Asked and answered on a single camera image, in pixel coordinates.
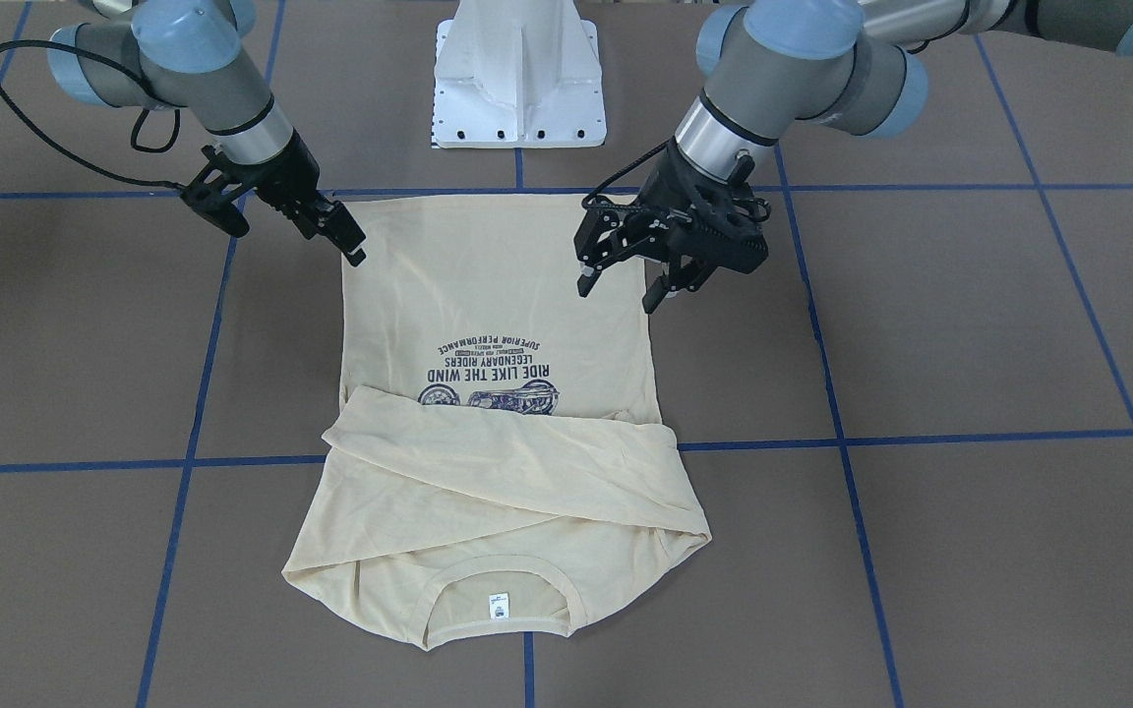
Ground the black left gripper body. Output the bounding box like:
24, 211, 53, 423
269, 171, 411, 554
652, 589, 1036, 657
576, 139, 772, 273

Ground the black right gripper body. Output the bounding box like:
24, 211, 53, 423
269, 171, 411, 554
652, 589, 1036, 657
203, 133, 327, 221

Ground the cream long-sleeve printed shirt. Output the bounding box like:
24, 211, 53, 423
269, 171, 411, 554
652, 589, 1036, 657
282, 194, 712, 650

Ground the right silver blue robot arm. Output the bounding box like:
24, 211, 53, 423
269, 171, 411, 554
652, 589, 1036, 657
46, 1, 365, 266

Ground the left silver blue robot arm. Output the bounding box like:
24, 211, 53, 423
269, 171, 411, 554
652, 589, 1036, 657
574, 1, 1133, 313

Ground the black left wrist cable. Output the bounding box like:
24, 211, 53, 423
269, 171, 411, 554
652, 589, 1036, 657
581, 143, 676, 208

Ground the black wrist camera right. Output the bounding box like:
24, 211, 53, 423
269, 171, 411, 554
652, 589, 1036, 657
180, 147, 252, 238

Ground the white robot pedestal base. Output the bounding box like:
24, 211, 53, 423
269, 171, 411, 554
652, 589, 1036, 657
432, 1, 607, 148

